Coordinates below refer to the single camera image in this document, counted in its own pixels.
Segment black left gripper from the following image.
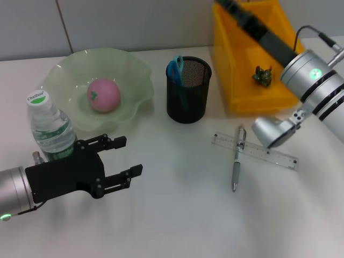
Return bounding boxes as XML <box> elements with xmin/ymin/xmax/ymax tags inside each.
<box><xmin>25</xmin><ymin>134</ymin><xmax>143</xmax><ymax>204</ymax></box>

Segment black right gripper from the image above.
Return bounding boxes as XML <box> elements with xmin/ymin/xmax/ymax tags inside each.
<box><xmin>214</xmin><ymin>0</ymin><xmax>298</xmax><ymax>68</ymax></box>

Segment pink peach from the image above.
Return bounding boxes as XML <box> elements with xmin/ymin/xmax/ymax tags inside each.
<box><xmin>87</xmin><ymin>78</ymin><xmax>121</xmax><ymax>113</ymax></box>

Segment green plastic wrapper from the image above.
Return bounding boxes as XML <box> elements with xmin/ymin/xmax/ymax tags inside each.
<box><xmin>252</xmin><ymin>65</ymin><xmax>273</xmax><ymax>87</ymax></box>

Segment clear water bottle green label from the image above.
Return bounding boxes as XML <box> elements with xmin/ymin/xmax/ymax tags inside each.
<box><xmin>26</xmin><ymin>90</ymin><xmax>77</xmax><ymax>162</ymax></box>

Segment blue scissors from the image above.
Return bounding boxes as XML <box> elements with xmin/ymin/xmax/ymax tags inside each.
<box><xmin>166</xmin><ymin>55</ymin><xmax>189</xmax><ymax>111</ymax></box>

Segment silver pen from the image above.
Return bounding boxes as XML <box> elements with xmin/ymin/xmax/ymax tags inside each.
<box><xmin>231</xmin><ymin>125</ymin><xmax>247</xmax><ymax>193</ymax></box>

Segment clear plastic ruler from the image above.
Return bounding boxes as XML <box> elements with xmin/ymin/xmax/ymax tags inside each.
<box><xmin>211</xmin><ymin>131</ymin><xmax>299</xmax><ymax>172</ymax></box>

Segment green glass fruit plate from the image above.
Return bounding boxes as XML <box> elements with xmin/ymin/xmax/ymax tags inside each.
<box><xmin>40</xmin><ymin>47</ymin><xmax>155</xmax><ymax>132</ymax></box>

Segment black mesh pen holder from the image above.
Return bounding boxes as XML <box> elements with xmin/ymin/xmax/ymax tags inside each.
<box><xmin>166</xmin><ymin>56</ymin><xmax>212</xmax><ymax>124</ymax></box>

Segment yellow plastic bin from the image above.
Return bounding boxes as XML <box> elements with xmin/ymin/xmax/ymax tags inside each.
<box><xmin>212</xmin><ymin>0</ymin><xmax>306</xmax><ymax>113</ymax></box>

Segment left gripper cable with plug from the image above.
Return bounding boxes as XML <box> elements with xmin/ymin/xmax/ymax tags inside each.
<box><xmin>17</xmin><ymin>151</ymin><xmax>45</xmax><ymax>216</ymax></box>

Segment gripper cable with plug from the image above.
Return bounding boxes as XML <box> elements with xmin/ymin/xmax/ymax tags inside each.
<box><xmin>17</xmin><ymin>151</ymin><xmax>45</xmax><ymax>216</ymax></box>
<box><xmin>292</xmin><ymin>25</ymin><xmax>344</xmax><ymax>68</ymax></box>

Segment right gripper cable with plug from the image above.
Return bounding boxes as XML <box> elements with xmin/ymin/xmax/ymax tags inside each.
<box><xmin>292</xmin><ymin>25</ymin><xmax>344</xmax><ymax>68</ymax></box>

